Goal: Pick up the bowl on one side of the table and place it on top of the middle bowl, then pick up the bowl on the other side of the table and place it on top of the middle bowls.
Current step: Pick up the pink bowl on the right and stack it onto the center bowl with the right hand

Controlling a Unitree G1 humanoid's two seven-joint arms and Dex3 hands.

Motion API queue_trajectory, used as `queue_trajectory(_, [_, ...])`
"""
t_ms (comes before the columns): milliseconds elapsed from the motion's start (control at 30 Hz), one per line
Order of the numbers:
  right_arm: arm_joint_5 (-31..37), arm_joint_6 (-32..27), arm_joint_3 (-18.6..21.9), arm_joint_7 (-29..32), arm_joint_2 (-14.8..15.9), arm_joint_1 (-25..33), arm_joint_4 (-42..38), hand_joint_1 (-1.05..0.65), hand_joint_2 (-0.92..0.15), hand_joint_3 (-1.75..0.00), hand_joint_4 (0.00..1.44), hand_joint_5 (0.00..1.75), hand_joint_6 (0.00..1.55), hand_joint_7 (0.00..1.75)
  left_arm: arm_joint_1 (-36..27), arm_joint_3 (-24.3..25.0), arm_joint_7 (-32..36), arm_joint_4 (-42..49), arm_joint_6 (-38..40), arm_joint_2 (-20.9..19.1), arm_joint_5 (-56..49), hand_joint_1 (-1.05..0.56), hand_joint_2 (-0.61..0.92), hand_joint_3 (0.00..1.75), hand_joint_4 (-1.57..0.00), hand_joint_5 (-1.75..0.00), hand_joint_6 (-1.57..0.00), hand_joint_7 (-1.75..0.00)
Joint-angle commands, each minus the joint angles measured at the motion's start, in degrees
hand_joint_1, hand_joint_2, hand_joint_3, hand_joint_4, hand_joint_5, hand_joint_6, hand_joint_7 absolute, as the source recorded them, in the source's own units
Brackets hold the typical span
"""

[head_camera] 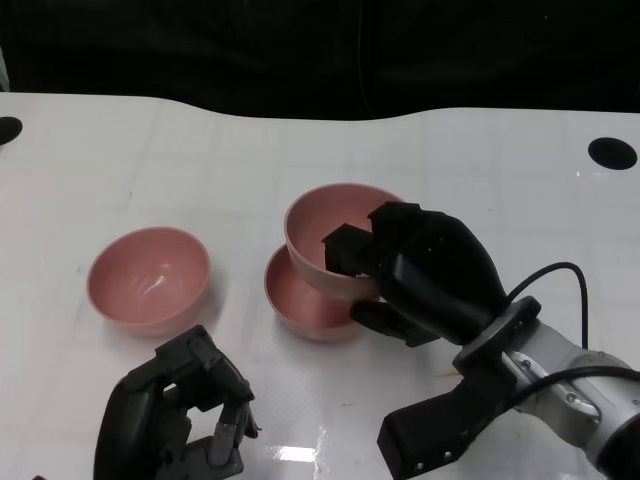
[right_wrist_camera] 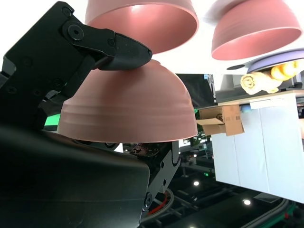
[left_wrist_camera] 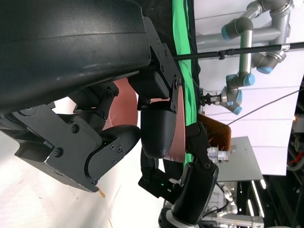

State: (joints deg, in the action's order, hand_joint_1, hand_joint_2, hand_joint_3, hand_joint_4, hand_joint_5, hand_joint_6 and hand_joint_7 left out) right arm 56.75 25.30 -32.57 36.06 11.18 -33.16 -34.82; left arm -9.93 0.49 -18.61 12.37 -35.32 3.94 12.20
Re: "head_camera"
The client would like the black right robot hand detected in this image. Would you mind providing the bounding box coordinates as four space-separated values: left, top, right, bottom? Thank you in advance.
319 201 506 349

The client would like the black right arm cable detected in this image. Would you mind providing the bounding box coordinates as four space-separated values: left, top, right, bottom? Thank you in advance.
503 261 640 404

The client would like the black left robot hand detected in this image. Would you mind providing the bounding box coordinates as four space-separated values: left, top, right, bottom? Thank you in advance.
93 324 264 480

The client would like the pink plastic bowl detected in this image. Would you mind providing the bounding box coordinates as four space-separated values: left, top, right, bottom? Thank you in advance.
283 183 406 301
86 226 211 337
263 243 362 344

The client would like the black round table grommet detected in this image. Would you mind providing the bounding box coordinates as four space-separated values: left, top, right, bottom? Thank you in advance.
587 137 639 171
0 117 24 146

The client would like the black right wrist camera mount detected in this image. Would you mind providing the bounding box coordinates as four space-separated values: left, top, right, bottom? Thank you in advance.
377 369 521 480

